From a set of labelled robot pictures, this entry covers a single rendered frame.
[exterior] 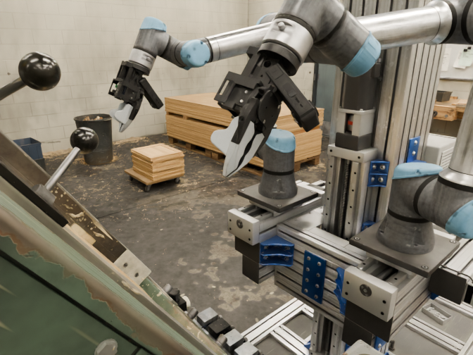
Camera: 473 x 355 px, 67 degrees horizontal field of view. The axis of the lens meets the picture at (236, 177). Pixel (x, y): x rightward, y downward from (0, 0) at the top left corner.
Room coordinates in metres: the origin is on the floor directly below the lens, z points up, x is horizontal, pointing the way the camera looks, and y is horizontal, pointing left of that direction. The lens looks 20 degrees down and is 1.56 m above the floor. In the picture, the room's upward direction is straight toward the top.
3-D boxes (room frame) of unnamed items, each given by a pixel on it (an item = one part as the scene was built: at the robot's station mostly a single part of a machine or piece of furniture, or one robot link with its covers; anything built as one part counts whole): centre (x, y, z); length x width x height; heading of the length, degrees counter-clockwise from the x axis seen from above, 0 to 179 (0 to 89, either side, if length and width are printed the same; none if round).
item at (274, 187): (1.27, -0.16, 1.09); 0.15 x 0.15 x 0.10
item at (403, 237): (0.90, -0.49, 1.09); 0.15 x 0.15 x 0.10
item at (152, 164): (4.11, 1.01, 0.20); 0.61 x 0.53 x 0.40; 41
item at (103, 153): (4.95, 2.01, 0.33); 0.52 x 0.51 x 0.65; 41
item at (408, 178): (0.89, -0.49, 1.20); 0.13 x 0.12 x 0.14; 18
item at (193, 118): (5.40, 0.00, 0.39); 2.46 x 1.05 x 0.78; 41
